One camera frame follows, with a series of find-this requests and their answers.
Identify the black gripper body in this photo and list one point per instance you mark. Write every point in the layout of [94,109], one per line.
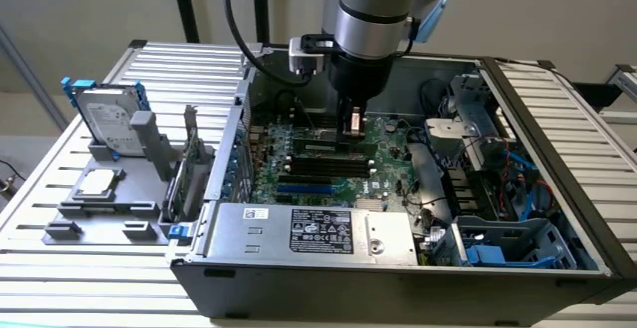
[361,76]

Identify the green RAM stick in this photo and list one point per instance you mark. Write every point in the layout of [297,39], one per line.
[324,144]

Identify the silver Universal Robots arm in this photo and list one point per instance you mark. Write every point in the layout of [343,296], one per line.
[373,11]

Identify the black RAM slot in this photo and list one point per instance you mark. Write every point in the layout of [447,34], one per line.
[329,164]
[329,171]
[329,158]

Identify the black expansion slot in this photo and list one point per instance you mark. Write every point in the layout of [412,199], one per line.
[304,180]

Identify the blue expansion slot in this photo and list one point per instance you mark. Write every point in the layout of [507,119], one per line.
[305,189]

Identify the green motherboard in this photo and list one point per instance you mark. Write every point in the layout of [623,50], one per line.
[329,164]

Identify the grey air shroud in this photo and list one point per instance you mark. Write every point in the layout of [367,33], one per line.
[427,171]

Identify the silver chipset heatsink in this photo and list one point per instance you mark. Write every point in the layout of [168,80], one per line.
[371,205]

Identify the grey disk bay cage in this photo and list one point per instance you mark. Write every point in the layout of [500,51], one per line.
[476,123]

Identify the black upright pole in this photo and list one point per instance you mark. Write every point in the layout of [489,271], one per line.
[185,5]
[261,5]

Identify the silver power supply unit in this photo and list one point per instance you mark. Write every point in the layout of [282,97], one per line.
[304,233]

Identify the green graphics card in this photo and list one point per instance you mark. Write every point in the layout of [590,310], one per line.
[186,171]

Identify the black open PC case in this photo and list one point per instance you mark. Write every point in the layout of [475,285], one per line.
[399,268]

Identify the blue disk tray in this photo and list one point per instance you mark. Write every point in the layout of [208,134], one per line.
[503,244]

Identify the grey parts rack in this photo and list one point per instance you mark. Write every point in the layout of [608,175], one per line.
[125,194]

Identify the silver CPU chip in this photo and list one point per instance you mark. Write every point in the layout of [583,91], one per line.
[98,183]

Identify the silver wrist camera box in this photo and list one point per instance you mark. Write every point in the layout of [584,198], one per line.
[305,56]

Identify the silver hard disk blue bracket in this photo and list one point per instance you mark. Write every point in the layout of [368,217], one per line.
[111,119]

